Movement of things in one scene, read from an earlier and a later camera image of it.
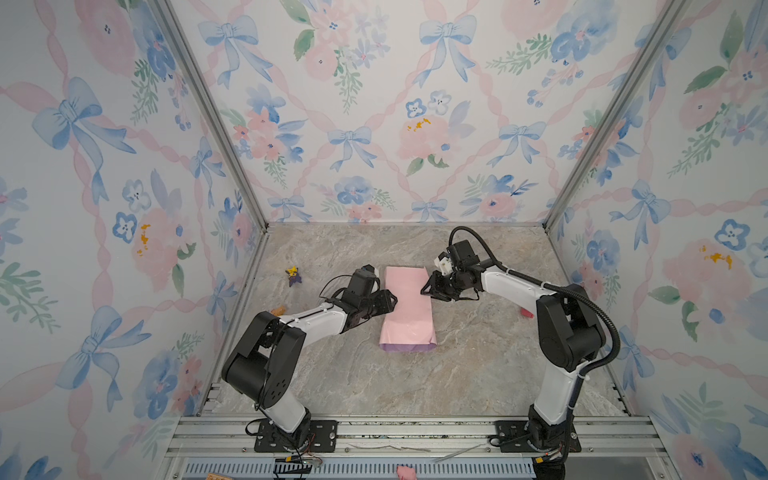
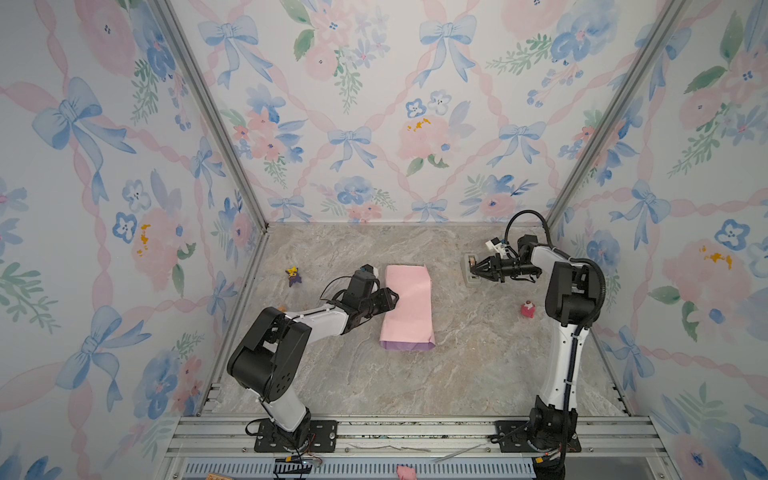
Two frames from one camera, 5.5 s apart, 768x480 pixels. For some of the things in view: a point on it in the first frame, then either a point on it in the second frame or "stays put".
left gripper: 386,305 stays put
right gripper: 434,290 -> 492,267
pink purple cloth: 410,325 stays put
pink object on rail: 406,473 stays put
